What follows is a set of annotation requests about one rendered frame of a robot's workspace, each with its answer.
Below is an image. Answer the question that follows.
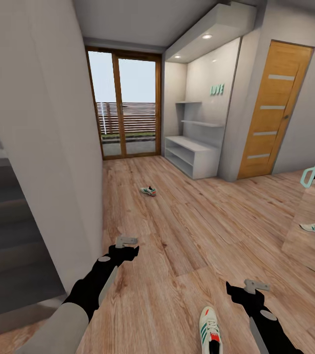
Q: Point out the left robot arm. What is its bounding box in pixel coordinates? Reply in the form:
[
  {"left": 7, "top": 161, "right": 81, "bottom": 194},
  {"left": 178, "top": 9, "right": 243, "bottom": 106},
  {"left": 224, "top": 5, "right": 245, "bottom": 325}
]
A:
[{"left": 14, "top": 236, "right": 139, "bottom": 354}]

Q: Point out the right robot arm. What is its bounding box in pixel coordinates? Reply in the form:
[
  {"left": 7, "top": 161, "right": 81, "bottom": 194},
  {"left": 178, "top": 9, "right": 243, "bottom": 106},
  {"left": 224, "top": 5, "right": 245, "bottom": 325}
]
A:
[{"left": 226, "top": 279, "right": 304, "bottom": 354}]

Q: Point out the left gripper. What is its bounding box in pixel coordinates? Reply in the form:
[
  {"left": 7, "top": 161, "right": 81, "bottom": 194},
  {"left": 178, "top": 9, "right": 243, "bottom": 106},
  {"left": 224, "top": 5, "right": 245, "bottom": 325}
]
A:
[{"left": 109, "top": 245, "right": 139, "bottom": 262}]

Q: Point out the gym shoe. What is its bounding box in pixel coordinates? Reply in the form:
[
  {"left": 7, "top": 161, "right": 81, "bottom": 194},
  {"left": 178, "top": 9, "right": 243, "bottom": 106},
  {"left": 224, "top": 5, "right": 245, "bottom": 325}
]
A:
[
  {"left": 199, "top": 306, "right": 223, "bottom": 354},
  {"left": 140, "top": 186, "right": 156, "bottom": 197}
]

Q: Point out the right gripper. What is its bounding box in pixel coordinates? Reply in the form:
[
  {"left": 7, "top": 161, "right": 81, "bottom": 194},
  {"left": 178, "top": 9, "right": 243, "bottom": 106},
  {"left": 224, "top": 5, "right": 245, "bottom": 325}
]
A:
[{"left": 226, "top": 282, "right": 264, "bottom": 310}]

